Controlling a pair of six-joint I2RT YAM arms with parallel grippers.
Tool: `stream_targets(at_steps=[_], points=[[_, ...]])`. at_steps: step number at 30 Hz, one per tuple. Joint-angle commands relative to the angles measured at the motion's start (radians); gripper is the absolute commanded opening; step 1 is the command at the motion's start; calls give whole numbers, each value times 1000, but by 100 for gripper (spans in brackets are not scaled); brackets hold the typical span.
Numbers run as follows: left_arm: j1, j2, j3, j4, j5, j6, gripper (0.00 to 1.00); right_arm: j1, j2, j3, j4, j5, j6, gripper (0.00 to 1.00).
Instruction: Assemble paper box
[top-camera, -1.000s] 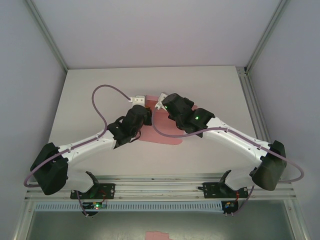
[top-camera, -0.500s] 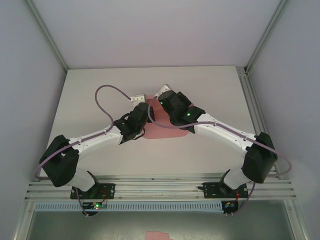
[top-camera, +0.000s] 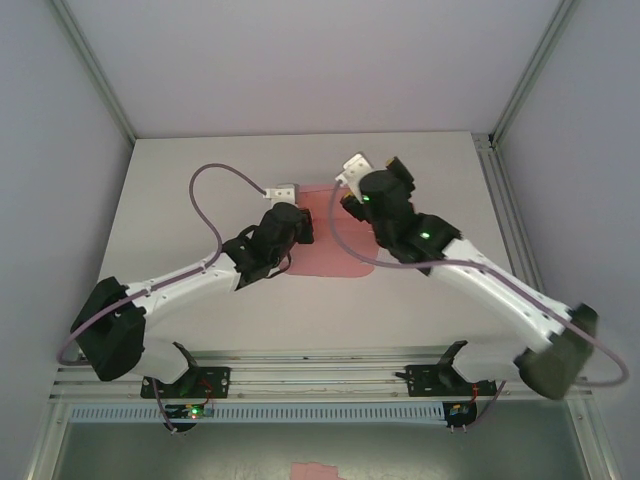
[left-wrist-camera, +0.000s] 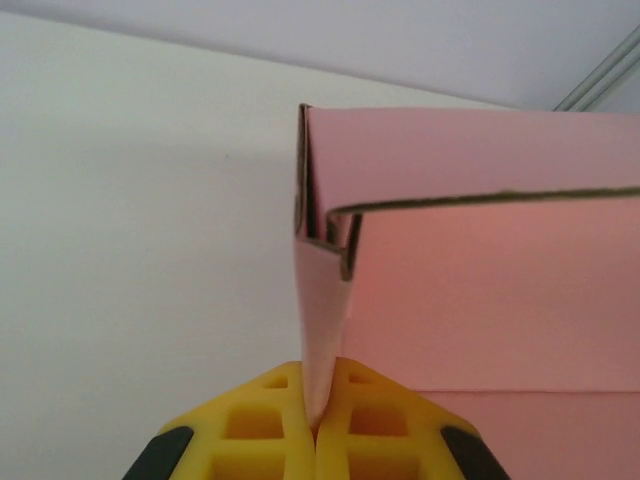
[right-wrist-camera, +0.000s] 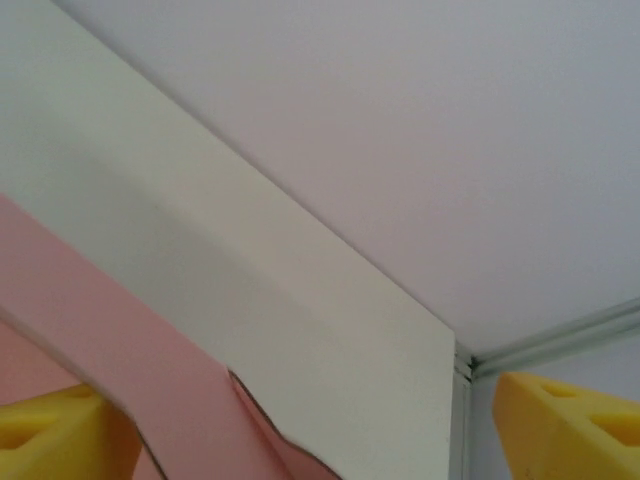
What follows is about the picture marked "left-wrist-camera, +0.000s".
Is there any aluminium side frame rail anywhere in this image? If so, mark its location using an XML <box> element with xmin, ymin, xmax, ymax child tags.
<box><xmin>552</xmin><ymin>24</ymin><xmax>640</xmax><ymax>114</ymax></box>

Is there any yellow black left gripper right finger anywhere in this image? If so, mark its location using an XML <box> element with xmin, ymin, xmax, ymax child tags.
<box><xmin>314</xmin><ymin>357</ymin><xmax>511</xmax><ymax>480</ymax></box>

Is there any pink paper box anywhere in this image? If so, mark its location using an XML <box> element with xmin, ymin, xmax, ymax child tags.
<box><xmin>291</xmin><ymin>102</ymin><xmax>640</xmax><ymax>480</ymax></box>

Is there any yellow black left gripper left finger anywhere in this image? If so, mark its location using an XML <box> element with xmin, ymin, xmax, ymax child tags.
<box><xmin>122</xmin><ymin>362</ymin><xmax>316</xmax><ymax>480</ymax></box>

